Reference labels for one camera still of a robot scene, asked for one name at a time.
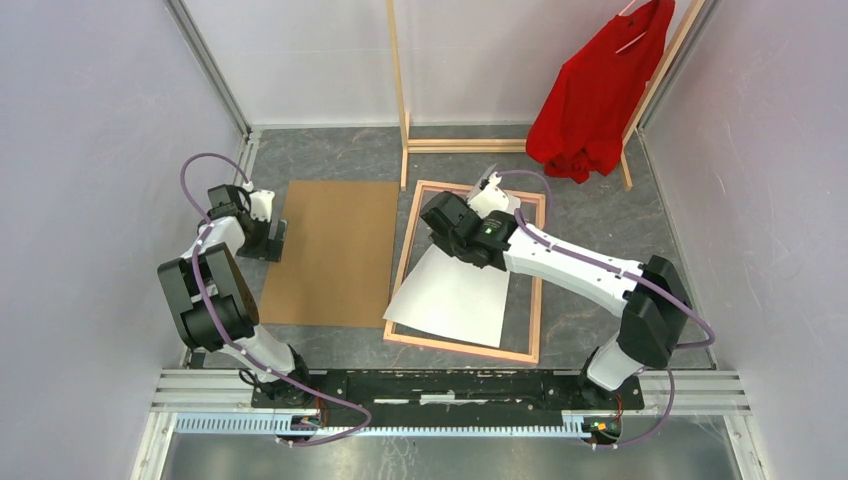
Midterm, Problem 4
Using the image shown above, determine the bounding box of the red t-shirt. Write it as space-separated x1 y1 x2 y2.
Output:
525 0 676 184

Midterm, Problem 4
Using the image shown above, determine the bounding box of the brown backing board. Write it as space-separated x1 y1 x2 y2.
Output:
259 180 399 328

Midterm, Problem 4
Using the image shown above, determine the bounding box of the wooden clothes rack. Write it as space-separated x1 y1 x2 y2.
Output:
385 0 709 192

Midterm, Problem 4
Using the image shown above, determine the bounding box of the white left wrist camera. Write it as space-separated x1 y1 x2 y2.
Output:
242 182 275 223

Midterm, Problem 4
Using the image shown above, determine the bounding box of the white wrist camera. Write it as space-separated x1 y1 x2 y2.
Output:
242 182 275 223
466 172 512 219

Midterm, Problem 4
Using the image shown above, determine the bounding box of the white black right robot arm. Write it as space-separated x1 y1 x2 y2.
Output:
419 191 692 408

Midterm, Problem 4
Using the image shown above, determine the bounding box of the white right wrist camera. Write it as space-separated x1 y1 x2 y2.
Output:
466 172 512 219

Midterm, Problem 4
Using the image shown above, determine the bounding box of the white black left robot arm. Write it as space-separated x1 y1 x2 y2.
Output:
157 183 314 408

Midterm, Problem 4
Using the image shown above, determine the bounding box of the seascape photo print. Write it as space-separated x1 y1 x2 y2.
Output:
384 175 513 350

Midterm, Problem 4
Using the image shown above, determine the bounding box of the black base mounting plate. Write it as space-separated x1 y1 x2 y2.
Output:
239 368 645 428

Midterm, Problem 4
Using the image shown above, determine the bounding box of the pink clothes hanger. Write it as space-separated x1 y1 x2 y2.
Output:
615 1 658 57

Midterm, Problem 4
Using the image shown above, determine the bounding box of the pink wooden picture frame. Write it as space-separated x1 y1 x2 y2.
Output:
382 179 548 366

